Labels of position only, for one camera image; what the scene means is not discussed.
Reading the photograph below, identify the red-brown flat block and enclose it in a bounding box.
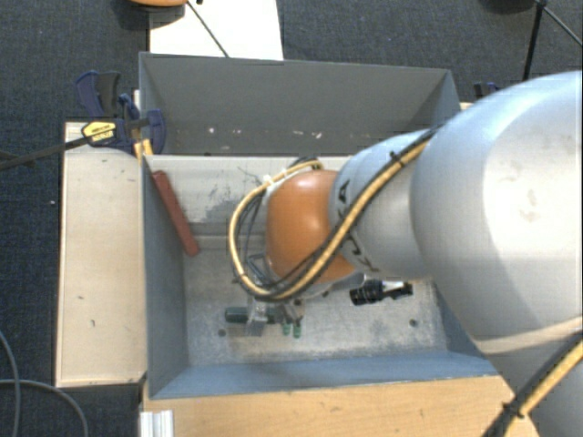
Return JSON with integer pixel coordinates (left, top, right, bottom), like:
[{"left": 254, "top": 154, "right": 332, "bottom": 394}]
[{"left": 150, "top": 169, "right": 200, "bottom": 259}]

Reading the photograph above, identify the dark green flat block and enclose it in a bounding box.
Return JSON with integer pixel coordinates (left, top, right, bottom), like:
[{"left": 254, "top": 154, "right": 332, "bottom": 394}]
[{"left": 224, "top": 306, "right": 284, "bottom": 325}]

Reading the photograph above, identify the grey metal bin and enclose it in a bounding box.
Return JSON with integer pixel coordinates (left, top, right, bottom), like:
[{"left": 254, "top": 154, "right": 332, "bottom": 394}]
[{"left": 138, "top": 51, "right": 502, "bottom": 401}]

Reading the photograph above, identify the black cylinder on white bracket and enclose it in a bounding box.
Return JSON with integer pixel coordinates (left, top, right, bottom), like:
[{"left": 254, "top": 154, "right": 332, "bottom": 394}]
[{"left": 349, "top": 279, "right": 414, "bottom": 308}]

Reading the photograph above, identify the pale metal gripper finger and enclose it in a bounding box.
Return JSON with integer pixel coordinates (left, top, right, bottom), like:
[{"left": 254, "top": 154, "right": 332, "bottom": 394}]
[{"left": 244, "top": 312, "right": 270, "bottom": 338}]

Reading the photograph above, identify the pale wood flat board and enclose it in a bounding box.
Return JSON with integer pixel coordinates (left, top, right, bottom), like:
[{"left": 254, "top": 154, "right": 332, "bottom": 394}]
[{"left": 54, "top": 120, "right": 149, "bottom": 389}]

